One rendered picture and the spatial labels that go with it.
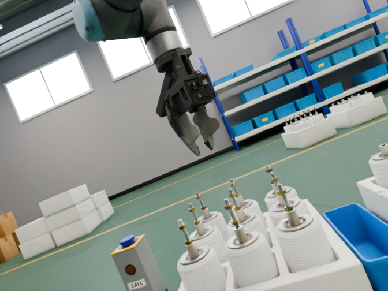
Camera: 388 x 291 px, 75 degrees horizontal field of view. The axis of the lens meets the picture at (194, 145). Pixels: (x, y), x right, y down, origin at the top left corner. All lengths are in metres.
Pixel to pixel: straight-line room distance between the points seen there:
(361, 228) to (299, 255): 0.44
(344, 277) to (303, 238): 0.09
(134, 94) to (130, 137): 0.97
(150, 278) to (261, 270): 0.28
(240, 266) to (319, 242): 0.16
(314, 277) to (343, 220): 0.42
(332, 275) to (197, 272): 0.26
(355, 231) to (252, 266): 0.48
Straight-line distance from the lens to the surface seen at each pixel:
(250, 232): 0.62
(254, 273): 0.59
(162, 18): 0.57
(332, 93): 5.54
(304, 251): 0.58
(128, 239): 0.71
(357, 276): 0.59
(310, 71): 5.45
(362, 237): 1.00
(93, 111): 6.29
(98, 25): 0.51
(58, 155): 6.68
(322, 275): 0.57
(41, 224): 3.51
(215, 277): 0.62
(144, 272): 0.71
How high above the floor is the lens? 0.49
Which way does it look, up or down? 1 degrees down
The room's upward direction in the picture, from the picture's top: 23 degrees counter-clockwise
